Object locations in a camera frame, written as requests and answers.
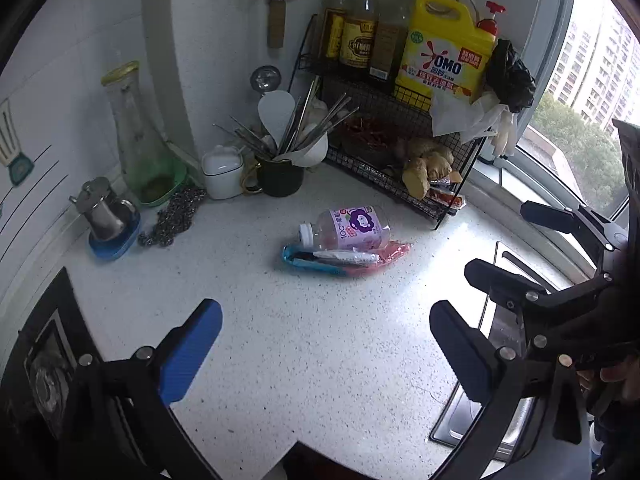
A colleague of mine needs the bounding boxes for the red sauce packets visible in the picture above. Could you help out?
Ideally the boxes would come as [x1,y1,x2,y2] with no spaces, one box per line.
[426,179,467,211]

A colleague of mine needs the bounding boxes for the blue dish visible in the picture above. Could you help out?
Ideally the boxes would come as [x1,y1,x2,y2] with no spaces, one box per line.
[88,209,143,261]

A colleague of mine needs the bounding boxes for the white plastic bag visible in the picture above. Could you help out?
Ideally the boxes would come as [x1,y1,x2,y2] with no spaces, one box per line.
[431,91,520,160]

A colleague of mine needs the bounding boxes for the ginger roots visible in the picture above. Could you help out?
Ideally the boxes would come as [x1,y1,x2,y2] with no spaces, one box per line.
[397,136,457,199]

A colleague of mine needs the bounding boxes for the green plastic dish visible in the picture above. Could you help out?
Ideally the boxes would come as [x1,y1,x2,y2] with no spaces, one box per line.
[134,140,190,209]

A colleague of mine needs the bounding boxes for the garlic bulbs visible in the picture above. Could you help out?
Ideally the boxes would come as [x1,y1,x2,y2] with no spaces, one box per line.
[304,96,328,122]

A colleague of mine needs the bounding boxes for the white ladle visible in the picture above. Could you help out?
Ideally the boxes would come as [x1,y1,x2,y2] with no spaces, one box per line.
[286,132,330,169]

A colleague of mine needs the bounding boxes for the blue pink plastic packet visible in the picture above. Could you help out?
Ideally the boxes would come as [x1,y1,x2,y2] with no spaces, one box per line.
[281,239,414,279]

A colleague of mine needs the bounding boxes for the white rice paddle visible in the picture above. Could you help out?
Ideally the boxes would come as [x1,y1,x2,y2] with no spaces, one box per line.
[257,89,297,148]

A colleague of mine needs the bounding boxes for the black plastic bag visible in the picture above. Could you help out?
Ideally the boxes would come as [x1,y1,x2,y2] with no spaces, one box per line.
[484,38,537,114]

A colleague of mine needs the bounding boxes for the black gas stove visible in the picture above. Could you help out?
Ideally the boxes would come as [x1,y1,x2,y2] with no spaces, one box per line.
[0,266,108,466]

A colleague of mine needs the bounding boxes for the black wire rack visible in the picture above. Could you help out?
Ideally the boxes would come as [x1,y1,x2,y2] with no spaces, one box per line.
[294,12,490,231]

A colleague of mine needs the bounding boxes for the steel chain scrubber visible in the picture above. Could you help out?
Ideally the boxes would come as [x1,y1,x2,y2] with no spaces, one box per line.
[138,184,208,249]

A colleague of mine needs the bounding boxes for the metal spoon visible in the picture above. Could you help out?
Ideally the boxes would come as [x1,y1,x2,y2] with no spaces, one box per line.
[212,115,273,157]

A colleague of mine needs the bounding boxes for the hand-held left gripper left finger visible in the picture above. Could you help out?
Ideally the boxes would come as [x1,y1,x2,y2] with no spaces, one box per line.
[59,298,224,480]

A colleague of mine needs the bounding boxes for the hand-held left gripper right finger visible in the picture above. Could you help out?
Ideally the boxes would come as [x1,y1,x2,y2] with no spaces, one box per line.
[429,300,601,480]

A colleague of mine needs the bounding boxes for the white lidded jar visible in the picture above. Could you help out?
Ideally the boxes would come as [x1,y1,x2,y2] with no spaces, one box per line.
[201,144,245,201]

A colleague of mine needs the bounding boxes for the glass carafe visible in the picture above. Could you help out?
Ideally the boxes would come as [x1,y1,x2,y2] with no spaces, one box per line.
[101,61,173,201]

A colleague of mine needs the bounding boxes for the kitchen wall sticker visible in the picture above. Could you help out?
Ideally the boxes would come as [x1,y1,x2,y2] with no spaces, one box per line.
[0,99,69,261]

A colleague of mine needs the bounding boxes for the stainless steel sink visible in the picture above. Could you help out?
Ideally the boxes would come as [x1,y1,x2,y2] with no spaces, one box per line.
[429,241,576,463]

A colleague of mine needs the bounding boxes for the yellow detergent jug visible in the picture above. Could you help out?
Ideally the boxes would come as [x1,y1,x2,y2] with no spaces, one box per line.
[394,0,507,107]

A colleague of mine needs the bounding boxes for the black mug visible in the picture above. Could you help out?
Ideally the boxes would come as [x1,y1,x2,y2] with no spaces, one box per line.
[241,155,305,199]

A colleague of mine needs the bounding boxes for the window frame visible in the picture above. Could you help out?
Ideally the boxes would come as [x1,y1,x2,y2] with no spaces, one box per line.
[480,0,640,241]

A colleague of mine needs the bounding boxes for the steel oil pot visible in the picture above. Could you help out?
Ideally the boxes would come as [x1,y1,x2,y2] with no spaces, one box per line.
[68,176,139,242]

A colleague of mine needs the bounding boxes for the dried red chilies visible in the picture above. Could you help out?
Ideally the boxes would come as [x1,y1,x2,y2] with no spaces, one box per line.
[341,116,402,155]

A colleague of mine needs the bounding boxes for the purple label plastic bottle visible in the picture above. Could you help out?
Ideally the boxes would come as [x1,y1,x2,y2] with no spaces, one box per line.
[298,204,392,252]

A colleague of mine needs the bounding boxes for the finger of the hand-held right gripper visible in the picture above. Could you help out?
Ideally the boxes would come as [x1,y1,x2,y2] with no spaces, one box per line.
[519,200,629,254]
[464,258,549,312]

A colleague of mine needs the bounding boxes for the brown bottle black cap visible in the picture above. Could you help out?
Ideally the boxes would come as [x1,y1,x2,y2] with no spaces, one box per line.
[369,0,417,84]

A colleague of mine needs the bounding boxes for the person's right hand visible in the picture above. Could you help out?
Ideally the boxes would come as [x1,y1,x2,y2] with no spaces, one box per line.
[599,359,640,403]

